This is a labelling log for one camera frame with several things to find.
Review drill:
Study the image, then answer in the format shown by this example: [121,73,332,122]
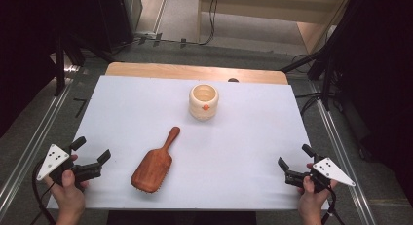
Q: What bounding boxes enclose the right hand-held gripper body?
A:
[284,157,356,194]

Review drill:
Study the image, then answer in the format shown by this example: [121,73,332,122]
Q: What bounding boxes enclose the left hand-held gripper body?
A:
[36,144,103,187]

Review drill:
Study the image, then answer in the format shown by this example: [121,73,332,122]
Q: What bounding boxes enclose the brown wooden scoop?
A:
[130,126,181,194]

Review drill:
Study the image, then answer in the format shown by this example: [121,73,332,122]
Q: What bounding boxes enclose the cream ribbed cup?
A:
[188,83,220,122]

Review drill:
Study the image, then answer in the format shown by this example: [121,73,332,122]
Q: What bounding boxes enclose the person's right hand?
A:
[297,175,339,218]

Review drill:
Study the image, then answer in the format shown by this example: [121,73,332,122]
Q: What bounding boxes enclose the person's left hand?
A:
[43,169,90,216]

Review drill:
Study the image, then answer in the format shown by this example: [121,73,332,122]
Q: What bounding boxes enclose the white table mat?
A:
[46,75,330,211]

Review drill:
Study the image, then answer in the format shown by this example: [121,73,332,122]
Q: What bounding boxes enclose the black metal stand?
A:
[52,28,86,97]
[280,0,347,112]

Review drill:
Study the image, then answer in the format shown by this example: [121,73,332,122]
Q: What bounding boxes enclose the black cabinet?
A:
[96,0,144,54]

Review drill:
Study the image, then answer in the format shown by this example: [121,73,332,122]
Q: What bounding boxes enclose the light wooden furniture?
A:
[197,0,355,56]

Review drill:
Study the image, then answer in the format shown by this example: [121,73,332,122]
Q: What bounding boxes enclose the metal floor rail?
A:
[0,64,81,216]
[308,80,378,225]

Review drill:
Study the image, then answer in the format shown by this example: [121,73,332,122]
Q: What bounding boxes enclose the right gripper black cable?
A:
[320,185,347,225]

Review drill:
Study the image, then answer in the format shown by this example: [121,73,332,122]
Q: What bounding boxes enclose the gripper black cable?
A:
[320,185,347,225]
[30,160,56,225]

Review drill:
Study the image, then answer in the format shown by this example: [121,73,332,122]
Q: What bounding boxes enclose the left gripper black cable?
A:
[30,160,56,225]

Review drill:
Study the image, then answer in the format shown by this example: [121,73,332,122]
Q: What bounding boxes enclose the black floor cable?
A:
[293,91,325,118]

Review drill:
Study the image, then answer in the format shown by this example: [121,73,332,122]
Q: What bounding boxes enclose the hanging black cable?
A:
[198,0,219,47]

